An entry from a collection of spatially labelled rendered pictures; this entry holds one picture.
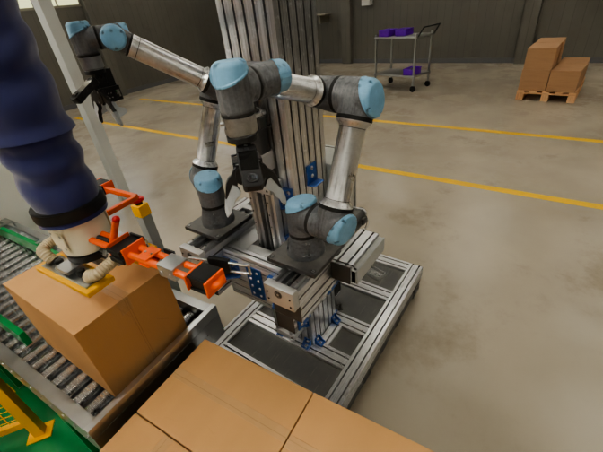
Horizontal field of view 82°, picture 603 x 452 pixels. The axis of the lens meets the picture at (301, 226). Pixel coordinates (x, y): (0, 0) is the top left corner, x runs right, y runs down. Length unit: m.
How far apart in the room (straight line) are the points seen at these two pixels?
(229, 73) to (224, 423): 1.24
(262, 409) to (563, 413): 1.53
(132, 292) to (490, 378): 1.90
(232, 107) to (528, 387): 2.10
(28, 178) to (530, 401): 2.39
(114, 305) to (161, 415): 0.48
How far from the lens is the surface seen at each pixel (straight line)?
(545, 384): 2.44
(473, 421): 2.19
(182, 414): 1.62
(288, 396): 1.54
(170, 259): 1.11
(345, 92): 1.13
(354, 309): 2.26
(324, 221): 1.15
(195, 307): 1.91
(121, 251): 1.21
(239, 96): 0.77
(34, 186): 1.32
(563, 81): 7.48
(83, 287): 1.39
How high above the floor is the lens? 1.86
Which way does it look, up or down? 33 degrees down
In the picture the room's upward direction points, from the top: 7 degrees counter-clockwise
